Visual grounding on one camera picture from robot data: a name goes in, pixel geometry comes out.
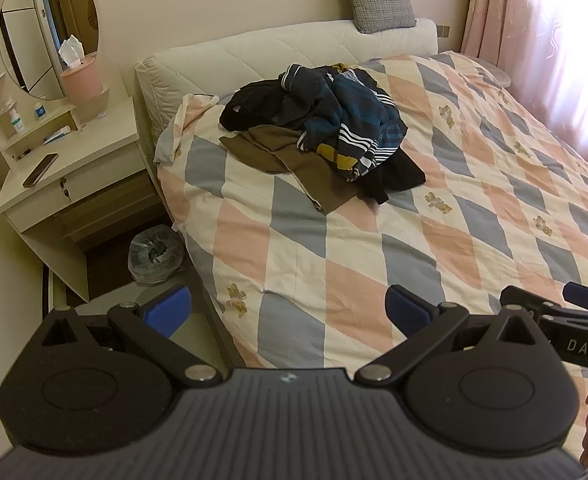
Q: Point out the pink round tissue box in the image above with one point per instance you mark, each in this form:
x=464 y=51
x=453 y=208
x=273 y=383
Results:
x=81 y=82

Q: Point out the oval mirror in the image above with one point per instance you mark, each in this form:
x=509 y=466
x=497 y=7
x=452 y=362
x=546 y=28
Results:
x=33 y=35

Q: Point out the white bottle with green label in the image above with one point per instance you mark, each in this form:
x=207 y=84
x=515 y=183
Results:
x=17 y=121

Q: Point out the pink curtain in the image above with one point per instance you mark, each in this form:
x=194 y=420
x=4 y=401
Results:
x=524 y=20

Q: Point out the white quilted headboard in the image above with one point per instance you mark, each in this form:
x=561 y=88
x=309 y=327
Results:
x=254 y=55

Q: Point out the white tissue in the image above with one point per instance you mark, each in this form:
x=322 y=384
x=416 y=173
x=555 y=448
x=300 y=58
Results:
x=71 y=51

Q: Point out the olive brown garment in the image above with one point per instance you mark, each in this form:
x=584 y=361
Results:
x=294 y=160

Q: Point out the cream vanity table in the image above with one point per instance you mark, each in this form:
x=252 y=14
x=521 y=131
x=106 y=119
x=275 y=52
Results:
x=98 y=127

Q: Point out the striped teal knit sweater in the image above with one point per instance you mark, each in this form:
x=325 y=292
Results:
x=349 y=115

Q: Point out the small white bottle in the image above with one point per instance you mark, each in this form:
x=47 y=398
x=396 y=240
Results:
x=39 y=111

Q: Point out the white tube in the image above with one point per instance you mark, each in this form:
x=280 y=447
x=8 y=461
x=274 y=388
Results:
x=56 y=135

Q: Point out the black garment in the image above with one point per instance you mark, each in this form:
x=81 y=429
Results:
x=259 y=105
x=399 y=177

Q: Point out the smartphone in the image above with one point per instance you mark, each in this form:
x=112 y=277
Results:
x=40 y=170

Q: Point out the white round pillow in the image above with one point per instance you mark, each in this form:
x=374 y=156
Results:
x=494 y=74

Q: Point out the keys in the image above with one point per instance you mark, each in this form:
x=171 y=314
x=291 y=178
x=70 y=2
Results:
x=64 y=188

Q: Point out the pastel diamond patchwork quilt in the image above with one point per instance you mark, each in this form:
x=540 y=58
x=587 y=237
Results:
x=474 y=185

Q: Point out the grey wall socket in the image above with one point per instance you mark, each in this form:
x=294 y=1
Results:
x=443 y=30

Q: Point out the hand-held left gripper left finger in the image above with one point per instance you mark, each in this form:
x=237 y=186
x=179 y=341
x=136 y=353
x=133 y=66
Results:
x=166 y=310

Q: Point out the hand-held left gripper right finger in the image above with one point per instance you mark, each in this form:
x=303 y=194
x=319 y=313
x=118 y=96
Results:
x=406 y=310

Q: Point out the trash bin with plastic bag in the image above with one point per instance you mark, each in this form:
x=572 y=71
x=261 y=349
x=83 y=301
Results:
x=156 y=255

